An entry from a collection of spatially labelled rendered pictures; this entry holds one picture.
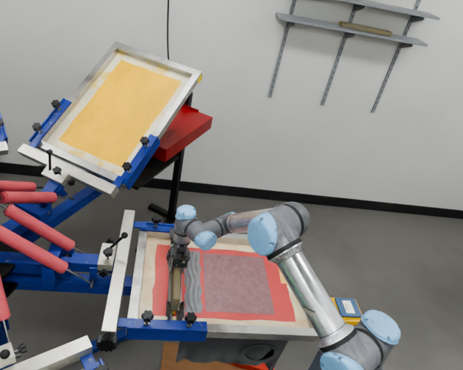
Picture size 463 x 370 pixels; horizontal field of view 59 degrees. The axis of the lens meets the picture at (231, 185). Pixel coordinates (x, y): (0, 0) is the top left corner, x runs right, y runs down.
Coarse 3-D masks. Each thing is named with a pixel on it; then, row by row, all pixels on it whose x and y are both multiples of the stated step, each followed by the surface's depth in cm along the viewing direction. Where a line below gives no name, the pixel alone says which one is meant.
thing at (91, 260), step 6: (72, 258) 168; (78, 258) 169; (84, 258) 169; (90, 258) 170; (96, 258) 171; (72, 264) 167; (78, 264) 167; (84, 264) 167; (90, 264) 168; (96, 264) 168; (72, 270) 169; (78, 270) 169; (84, 270) 169
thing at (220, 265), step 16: (160, 256) 190; (208, 256) 196; (224, 256) 198; (240, 256) 200; (256, 256) 203; (160, 272) 182; (208, 272) 188; (224, 272) 190; (240, 272) 191; (256, 272) 193; (272, 272) 195
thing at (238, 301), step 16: (160, 288) 175; (208, 288) 180; (224, 288) 182; (240, 288) 184; (256, 288) 186; (272, 288) 187; (160, 304) 168; (208, 304) 173; (224, 304) 175; (240, 304) 176; (256, 304) 178; (272, 304) 180; (288, 304) 181; (240, 320) 169; (272, 320) 172; (288, 320) 174
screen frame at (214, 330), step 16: (144, 240) 192; (224, 240) 205; (240, 240) 206; (144, 256) 184; (208, 336) 160; (224, 336) 161; (240, 336) 162; (256, 336) 162; (272, 336) 163; (288, 336) 164; (304, 336) 165
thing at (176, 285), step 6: (174, 270) 171; (180, 270) 172; (174, 276) 168; (180, 276) 169; (174, 282) 166; (180, 282) 167; (174, 288) 163; (180, 288) 164; (174, 294) 160; (174, 300) 159; (174, 306) 161
